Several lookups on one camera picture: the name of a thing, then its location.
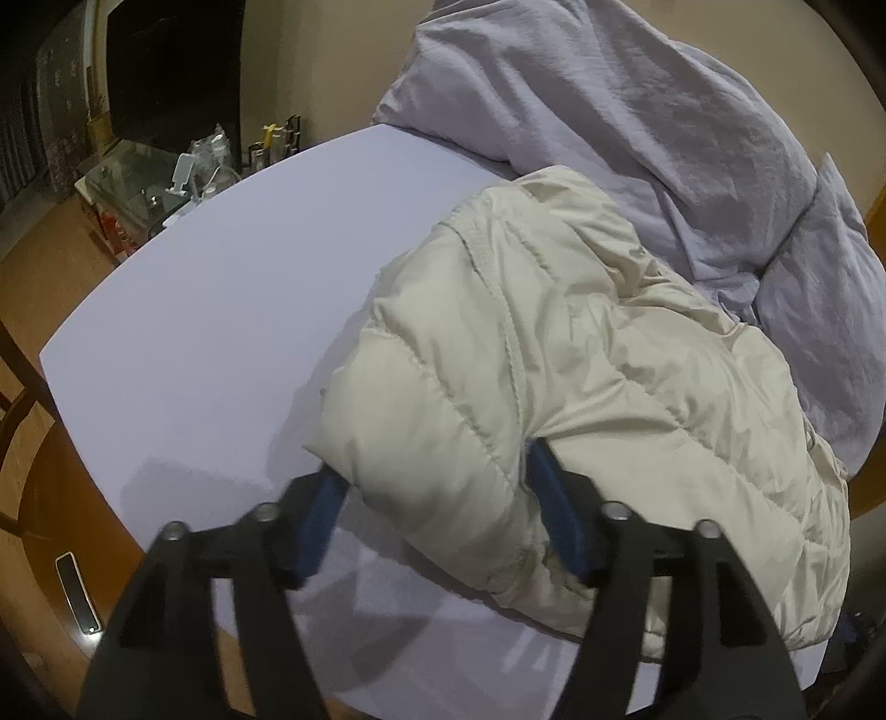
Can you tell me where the left lavender pillow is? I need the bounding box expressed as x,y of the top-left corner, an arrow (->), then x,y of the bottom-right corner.
755,157 -> 884,476

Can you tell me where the white phone stand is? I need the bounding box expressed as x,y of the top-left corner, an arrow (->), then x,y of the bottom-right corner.
165,153 -> 200,204

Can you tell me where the right lavender pillow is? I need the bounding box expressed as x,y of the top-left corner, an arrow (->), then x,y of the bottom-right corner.
374,2 -> 817,324

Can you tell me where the cream white puffer jacket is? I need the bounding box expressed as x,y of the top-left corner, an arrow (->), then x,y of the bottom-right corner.
311,167 -> 850,650

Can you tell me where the lavender pillow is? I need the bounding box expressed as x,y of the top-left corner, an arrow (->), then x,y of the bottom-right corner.
374,2 -> 817,324
755,157 -> 884,476

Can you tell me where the black smartphone on floor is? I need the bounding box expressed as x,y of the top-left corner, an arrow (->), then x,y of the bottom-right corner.
55,552 -> 104,637

